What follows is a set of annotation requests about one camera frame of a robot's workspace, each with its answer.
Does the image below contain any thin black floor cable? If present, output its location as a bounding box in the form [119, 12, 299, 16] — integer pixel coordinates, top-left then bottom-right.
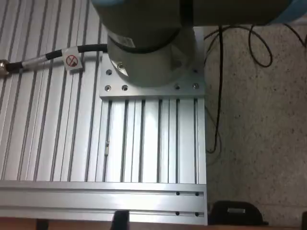
[284, 23, 307, 46]

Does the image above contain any black narrow bar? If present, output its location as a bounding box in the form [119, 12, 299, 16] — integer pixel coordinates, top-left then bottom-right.
[35, 218, 50, 230]

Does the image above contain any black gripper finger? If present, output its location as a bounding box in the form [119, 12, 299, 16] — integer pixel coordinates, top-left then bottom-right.
[112, 210, 130, 230]

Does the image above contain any aluminium slotted robot stand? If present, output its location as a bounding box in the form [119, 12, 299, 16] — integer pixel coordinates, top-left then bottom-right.
[0, 0, 208, 226]

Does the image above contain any looped black floor cable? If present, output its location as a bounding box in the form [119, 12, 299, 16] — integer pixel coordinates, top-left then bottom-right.
[248, 23, 273, 68]

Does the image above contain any long black floor cable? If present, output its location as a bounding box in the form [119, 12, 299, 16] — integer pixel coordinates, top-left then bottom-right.
[203, 25, 225, 154]

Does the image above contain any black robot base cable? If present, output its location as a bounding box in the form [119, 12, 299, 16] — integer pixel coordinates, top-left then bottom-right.
[0, 43, 110, 79]

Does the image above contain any white warning tag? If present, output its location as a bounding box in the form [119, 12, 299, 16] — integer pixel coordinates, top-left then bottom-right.
[64, 47, 86, 72]

